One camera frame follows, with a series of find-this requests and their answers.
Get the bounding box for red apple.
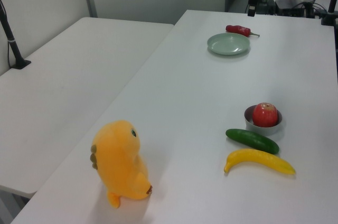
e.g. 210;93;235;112
252;102;279;128

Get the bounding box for red chili pepper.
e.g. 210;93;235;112
226;24;261;38

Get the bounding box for black electronics box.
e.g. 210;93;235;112
274;0;304;16

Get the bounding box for light green plate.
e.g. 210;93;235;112
206;33;250;56

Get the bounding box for black clamp stand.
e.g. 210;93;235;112
320;0;338;26

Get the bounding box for grey round bowl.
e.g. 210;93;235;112
244;105;284;136

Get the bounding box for green cucumber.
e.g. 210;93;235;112
225;128;280;155

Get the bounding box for yellow banana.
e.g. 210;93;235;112
223;148;296;176

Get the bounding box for orange plush toy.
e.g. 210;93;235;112
90;119;154;209

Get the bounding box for white side table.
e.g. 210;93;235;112
0;17;174;200

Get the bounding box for black camera stand pole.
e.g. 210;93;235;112
0;0;32;70

